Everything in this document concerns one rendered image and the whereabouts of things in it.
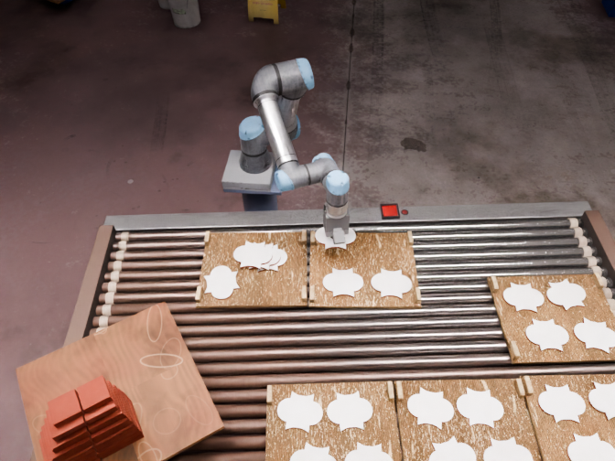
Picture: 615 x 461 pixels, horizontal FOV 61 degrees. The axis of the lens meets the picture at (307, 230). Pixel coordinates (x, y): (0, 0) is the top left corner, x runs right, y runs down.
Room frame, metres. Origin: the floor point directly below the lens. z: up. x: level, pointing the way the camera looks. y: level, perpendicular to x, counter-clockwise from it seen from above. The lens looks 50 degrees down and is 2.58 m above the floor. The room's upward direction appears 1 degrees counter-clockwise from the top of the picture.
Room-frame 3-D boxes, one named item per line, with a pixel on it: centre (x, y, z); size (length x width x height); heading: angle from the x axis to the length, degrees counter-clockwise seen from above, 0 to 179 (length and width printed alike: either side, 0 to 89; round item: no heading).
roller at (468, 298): (1.04, -0.18, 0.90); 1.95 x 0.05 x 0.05; 91
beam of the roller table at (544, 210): (1.46, -0.18, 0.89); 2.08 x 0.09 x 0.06; 91
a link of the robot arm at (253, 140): (1.80, 0.23, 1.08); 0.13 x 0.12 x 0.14; 109
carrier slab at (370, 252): (1.17, -0.21, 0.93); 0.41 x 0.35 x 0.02; 88
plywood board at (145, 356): (0.63, 0.60, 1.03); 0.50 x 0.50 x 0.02; 29
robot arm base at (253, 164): (1.79, 0.23, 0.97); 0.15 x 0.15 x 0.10
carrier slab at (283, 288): (1.18, 0.21, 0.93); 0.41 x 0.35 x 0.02; 89
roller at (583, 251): (1.24, -0.18, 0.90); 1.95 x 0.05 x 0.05; 91
